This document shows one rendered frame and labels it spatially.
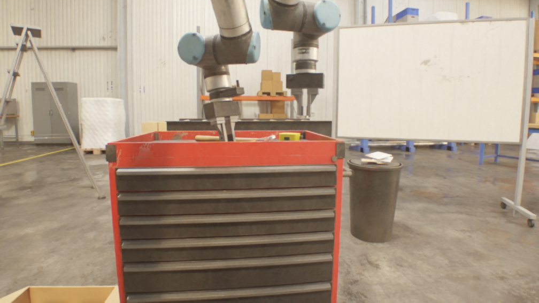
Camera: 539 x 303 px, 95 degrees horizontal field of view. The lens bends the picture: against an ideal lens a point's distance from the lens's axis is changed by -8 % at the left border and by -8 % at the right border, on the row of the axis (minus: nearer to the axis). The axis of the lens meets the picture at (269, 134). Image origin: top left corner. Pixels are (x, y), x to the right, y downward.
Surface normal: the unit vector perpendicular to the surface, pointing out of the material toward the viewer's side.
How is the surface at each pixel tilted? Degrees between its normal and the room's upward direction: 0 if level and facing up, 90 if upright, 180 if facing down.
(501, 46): 90
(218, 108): 80
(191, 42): 89
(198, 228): 90
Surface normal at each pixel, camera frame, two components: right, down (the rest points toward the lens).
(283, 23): 0.16, 0.84
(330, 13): 0.35, 0.09
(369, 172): -0.53, 0.14
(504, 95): -0.30, 0.08
